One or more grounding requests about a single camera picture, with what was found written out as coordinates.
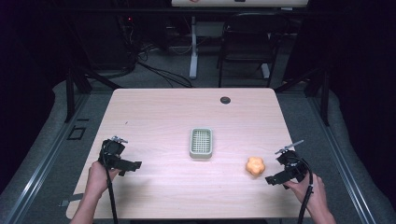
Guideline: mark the orange flower-shaped soap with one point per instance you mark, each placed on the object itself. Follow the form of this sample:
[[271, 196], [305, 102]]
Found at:
[[255, 166]]

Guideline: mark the white desk top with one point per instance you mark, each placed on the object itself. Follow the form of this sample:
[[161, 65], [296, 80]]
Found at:
[[239, 2]]

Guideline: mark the person's left hand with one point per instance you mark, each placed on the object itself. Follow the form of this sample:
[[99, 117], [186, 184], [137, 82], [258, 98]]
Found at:
[[99, 178]]

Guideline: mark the short white desk leg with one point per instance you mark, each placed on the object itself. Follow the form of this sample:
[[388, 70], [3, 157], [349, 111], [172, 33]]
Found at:
[[265, 71]]

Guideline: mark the black metal stand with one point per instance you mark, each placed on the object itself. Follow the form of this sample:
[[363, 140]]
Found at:
[[317, 90], [77, 87]]

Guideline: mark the black folding chair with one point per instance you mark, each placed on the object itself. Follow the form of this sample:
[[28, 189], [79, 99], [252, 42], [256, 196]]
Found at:
[[249, 46]]

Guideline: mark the grey-green soap dish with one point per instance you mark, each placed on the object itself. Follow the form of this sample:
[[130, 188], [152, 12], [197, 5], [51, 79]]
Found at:
[[201, 143]]

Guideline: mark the person's right hand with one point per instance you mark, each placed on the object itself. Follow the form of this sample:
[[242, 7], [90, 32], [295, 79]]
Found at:
[[309, 194]]

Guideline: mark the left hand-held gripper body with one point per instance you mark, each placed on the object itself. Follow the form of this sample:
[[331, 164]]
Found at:
[[111, 153]]

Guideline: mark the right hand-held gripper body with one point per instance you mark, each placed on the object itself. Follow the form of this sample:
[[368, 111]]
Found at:
[[292, 166]]

